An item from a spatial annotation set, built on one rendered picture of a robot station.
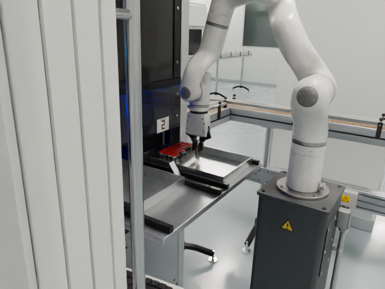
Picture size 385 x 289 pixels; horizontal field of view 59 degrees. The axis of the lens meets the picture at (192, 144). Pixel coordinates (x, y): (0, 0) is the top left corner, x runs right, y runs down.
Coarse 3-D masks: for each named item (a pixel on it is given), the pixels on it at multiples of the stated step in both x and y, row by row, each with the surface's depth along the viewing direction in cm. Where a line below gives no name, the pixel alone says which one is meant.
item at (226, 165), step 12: (192, 156) 152; (204, 156) 152; (216, 156) 153; (228, 156) 150; (240, 156) 146; (180, 168) 133; (192, 168) 130; (204, 168) 139; (216, 168) 139; (228, 168) 140; (240, 168) 135; (228, 180) 127
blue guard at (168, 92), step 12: (120, 96) 124; (144, 96) 135; (156, 96) 141; (168, 96) 148; (120, 108) 125; (144, 108) 136; (156, 108) 143; (168, 108) 150; (120, 120) 126; (144, 120) 138; (156, 120) 145; (144, 132) 139
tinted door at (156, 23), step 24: (120, 0) 116; (144, 0) 126; (168, 0) 138; (120, 24) 118; (144, 24) 128; (168, 24) 140; (120, 48) 120; (144, 48) 131; (168, 48) 144; (120, 72) 123; (144, 72) 134; (168, 72) 147
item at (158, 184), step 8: (144, 168) 131; (152, 168) 129; (128, 176) 129; (144, 176) 130; (152, 176) 130; (160, 176) 128; (168, 176) 126; (176, 176) 124; (128, 184) 123; (144, 184) 123; (152, 184) 123; (160, 184) 123; (168, 184) 124; (176, 184) 118; (184, 184) 123; (128, 192) 117; (144, 192) 117; (152, 192) 117; (160, 192) 111; (168, 192) 115; (128, 200) 111; (144, 200) 104; (152, 200) 108; (160, 200) 112; (144, 208) 105
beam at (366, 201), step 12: (264, 168) 229; (276, 168) 230; (252, 180) 237; (264, 180) 232; (324, 180) 213; (360, 192) 199; (372, 192) 198; (384, 192) 199; (360, 204) 201; (372, 204) 198; (384, 204) 194; (384, 216) 195
